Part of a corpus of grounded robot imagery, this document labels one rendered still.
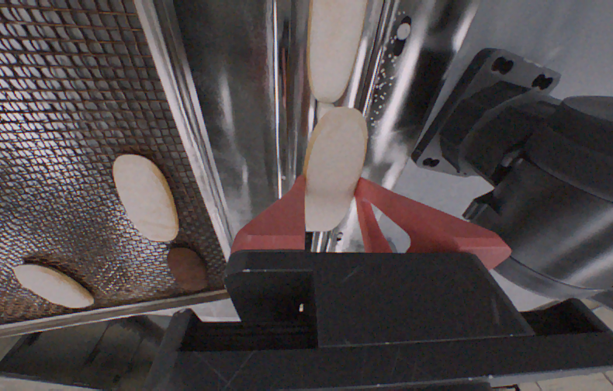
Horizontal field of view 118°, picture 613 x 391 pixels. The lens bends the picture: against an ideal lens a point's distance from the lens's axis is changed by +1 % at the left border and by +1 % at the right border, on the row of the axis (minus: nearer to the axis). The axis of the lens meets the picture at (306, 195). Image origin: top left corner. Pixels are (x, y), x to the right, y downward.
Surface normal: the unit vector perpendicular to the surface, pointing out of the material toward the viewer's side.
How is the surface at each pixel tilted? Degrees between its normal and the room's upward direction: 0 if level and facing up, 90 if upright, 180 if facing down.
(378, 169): 0
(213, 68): 0
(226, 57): 0
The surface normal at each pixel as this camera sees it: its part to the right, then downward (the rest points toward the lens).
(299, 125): 0.04, 0.65
